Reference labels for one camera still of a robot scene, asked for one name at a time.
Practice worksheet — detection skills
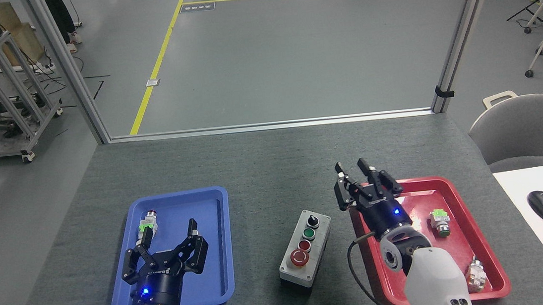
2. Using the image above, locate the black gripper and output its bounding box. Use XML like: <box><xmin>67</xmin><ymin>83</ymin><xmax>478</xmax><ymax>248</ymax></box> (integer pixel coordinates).
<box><xmin>331</xmin><ymin>153</ymin><xmax>414</xmax><ymax>240</ymax></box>
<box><xmin>117</xmin><ymin>217</ymin><xmax>215</xmax><ymax>305</ymax></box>

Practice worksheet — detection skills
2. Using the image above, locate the grey four-button control box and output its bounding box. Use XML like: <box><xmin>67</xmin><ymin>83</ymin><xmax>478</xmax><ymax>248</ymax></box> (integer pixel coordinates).
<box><xmin>273</xmin><ymin>207</ymin><xmax>339</xmax><ymax>298</ymax></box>

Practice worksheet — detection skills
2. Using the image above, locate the red button with green block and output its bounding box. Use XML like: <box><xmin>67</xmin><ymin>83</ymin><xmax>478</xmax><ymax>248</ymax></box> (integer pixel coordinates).
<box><xmin>136</xmin><ymin>209</ymin><xmax>160</xmax><ymax>243</ymax></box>

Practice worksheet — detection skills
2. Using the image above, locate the cardboard box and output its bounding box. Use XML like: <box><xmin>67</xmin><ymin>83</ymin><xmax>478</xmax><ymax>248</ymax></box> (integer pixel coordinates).
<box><xmin>0</xmin><ymin>0</ymin><xmax>48</xmax><ymax>70</ymax></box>

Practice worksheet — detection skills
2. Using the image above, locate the blue plastic tray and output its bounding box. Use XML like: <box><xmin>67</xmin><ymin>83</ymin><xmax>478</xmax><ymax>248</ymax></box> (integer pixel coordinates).
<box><xmin>100</xmin><ymin>185</ymin><xmax>239</xmax><ymax>305</ymax></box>

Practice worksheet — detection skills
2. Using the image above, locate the red plastic tray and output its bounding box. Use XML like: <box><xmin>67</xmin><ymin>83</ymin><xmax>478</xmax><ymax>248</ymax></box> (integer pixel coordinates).
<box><xmin>347</xmin><ymin>170</ymin><xmax>513</xmax><ymax>305</ymax></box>

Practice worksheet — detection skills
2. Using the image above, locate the person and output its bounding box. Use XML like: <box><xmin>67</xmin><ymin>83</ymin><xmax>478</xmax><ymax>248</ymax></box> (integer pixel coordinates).
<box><xmin>42</xmin><ymin>0</ymin><xmax>85</xmax><ymax>58</ymax></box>

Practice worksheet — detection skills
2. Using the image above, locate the green push button switch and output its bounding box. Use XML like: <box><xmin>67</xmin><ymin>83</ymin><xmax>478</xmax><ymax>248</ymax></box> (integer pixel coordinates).
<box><xmin>429</xmin><ymin>207</ymin><xmax>453</xmax><ymax>239</ymax></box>

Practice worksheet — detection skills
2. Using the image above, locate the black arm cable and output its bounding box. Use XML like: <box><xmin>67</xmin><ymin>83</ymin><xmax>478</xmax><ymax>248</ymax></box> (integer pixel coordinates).
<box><xmin>344</xmin><ymin>229</ymin><xmax>407</xmax><ymax>305</ymax></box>

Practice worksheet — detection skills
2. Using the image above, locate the silver table edge rail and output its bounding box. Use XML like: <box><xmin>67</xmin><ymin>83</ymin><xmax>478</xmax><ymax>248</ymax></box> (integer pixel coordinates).
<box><xmin>108</xmin><ymin>105</ymin><xmax>436</xmax><ymax>146</ymax></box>

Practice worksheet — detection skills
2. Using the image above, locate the black clip on post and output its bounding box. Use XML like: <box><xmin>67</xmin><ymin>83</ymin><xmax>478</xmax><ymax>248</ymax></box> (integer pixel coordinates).
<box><xmin>434</xmin><ymin>84</ymin><xmax>456</xmax><ymax>100</ymax></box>

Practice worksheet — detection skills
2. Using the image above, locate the silver switch module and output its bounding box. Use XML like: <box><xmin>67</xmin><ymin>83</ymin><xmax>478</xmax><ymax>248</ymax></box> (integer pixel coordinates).
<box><xmin>462</xmin><ymin>254</ymin><xmax>490</xmax><ymax>295</ymax></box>

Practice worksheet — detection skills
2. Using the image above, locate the silver aluminium post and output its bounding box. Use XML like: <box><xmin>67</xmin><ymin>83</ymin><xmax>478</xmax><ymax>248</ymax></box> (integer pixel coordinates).
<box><xmin>26</xmin><ymin>0</ymin><xmax>112</xmax><ymax>151</ymax></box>
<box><xmin>420</xmin><ymin>0</ymin><xmax>512</xmax><ymax>115</ymax></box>

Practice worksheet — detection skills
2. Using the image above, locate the aluminium frame cart on wheels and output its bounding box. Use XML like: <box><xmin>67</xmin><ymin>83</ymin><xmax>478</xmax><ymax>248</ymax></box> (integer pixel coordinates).
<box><xmin>0</xmin><ymin>24</ymin><xmax>69</xmax><ymax>167</ymax></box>

